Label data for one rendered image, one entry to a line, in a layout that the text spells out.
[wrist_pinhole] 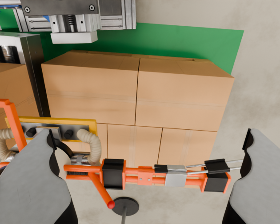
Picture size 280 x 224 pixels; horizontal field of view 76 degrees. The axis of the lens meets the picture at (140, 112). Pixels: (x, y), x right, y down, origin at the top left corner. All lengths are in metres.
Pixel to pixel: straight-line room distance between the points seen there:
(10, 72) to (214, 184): 1.08
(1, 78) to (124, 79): 0.63
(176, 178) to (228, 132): 1.56
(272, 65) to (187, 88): 1.01
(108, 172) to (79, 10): 0.51
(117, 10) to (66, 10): 0.83
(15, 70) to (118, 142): 0.78
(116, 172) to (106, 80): 0.68
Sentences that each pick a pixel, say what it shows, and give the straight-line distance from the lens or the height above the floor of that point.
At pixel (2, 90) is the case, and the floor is 0.81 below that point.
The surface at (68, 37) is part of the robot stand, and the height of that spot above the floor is 0.99.
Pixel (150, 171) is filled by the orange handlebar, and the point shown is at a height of 1.19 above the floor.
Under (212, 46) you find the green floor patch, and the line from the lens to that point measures 1.74.
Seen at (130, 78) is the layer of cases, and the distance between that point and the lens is 1.14.
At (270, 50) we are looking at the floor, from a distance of 1.96.
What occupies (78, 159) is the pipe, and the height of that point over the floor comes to 1.13.
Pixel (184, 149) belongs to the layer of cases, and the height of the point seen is 0.54.
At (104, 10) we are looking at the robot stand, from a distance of 1.45.
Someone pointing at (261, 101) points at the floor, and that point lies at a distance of 2.11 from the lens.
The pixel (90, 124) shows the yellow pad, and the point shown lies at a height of 1.07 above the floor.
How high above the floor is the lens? 1.63
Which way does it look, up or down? 62 degrees down
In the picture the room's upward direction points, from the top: 176 degrees counter-clockwise
